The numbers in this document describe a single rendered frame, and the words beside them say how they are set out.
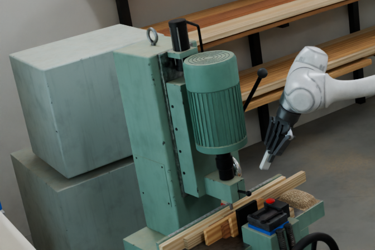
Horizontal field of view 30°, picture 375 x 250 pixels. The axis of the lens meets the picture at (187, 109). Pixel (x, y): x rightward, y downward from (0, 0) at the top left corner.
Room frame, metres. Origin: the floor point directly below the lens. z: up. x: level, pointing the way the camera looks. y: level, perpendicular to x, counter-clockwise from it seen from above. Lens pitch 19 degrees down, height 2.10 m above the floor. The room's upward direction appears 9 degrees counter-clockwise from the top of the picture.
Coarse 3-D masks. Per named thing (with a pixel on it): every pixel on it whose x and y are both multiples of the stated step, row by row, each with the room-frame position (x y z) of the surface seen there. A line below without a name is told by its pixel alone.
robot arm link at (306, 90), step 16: (288, 80) 1.95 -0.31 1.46; (304, 80) 1.89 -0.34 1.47; (320, 80) 1.90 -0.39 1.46; (336, 80) 1.92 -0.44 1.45; (352, 80) 1.92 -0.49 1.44; (368, 80) 1.92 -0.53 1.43; (288, 96) 1.89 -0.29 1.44; (304, 96) 1.85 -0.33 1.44; (320, 96) 1.87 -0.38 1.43; (336, 96) 1.89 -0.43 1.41; (352, 96) 1.89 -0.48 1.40; (304, 112) 1.86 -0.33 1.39
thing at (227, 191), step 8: (208, 176) 2.23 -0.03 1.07; (216, 176) 2.22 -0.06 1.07; (208, 184) 2.22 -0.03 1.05; (216, 184) 2.19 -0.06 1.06; (224, 184) 2.15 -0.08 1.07; (232, 184) 2.14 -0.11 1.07; (240, 184) 2.16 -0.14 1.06; (208, 192) 2.23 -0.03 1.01; (216, 192) 2.19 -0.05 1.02; (224, 192) 2.16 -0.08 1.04; (232, 192) 2.14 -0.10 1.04; (224, 200) 2.16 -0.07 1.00; (232, 200) 2.13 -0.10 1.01
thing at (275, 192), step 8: (296, 176) 2.38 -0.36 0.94; (304, 176) 2.41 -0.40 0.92; (280, 184) 2.34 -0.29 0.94; (288, 184) 2.35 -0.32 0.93; (296, 184) 2.38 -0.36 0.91; (264, 192) 2.30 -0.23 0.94; (272, 192) 2.30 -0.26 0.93; (280, 192) 2.33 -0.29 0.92; (208, 224) 2.13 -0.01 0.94; (200, 232) 2.09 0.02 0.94; (184, 240) 2.06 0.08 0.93; (192, 240) 2.06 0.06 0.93; (200, 240) 2.08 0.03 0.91
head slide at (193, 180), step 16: (176, 80) 2.28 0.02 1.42; (176, 96) 2.24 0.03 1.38; (176, 112) 2.25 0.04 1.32; (176, 128) 2.26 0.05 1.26; (192, 128) 2.23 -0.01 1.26; (176, 144) 2.28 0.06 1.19; (192, 144) 2.22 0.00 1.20; (192, 160) 2.22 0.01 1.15; (208, 160) 2.26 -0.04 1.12; (192, 176) 2.23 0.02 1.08; (192, 192) 2.24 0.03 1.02
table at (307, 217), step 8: (320, 200) 2.24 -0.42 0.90; (296, 208) 2.21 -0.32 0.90; (312, 208) 2.20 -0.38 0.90; (320, 208) 2.23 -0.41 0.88; (296, 216) 2.16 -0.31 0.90; (304, 216) 2.17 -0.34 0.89; (312, 216) 2.20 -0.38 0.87; (320, 216) 2.22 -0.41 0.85; (304, 224) 2.17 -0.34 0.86; (224, 240) 2.08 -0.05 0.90; (232, 240) 2.07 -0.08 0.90; (240, 240) 2.06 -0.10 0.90; (184, 248) 2.07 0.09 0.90; (192, 248) 2.06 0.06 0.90; (200, 248) 2.05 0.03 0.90; (208, 248) 2.04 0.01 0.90; (216, 248) 2.03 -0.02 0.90; (224, 248) 2.02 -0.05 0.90; (232, 248) 2.02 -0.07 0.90; (240, 248) 2.01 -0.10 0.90; (248, 248) 2.01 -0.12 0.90; (304, 248) 2.03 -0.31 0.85
